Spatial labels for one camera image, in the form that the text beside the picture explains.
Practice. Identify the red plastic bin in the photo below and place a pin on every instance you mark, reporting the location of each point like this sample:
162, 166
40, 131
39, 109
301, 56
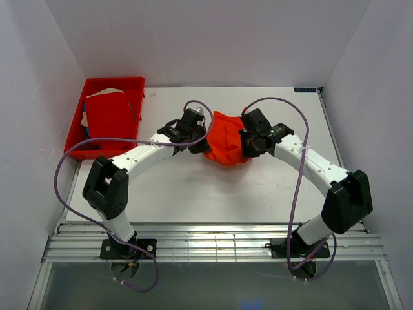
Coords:
133, 87

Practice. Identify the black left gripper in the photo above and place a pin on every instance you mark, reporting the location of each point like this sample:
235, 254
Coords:
204, 148

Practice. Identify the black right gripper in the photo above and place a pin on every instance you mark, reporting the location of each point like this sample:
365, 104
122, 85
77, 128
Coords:
245, 152

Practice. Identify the orange t-shirt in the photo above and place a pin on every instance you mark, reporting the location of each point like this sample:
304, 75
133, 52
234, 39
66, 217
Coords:
225, 140

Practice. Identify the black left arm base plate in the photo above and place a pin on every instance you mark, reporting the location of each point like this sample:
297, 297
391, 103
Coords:
113, 250

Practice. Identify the dark logo sticker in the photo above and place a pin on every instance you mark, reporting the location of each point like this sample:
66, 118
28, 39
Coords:
305, 90

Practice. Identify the red folded t-shirt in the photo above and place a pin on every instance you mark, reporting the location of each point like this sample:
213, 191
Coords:
110, 116

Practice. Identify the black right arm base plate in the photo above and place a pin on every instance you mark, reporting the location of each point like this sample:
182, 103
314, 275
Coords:
278, 248

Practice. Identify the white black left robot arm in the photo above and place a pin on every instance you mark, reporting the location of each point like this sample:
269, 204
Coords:
107, 185

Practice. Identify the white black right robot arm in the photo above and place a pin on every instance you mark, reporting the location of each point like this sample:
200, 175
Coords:
347, 194

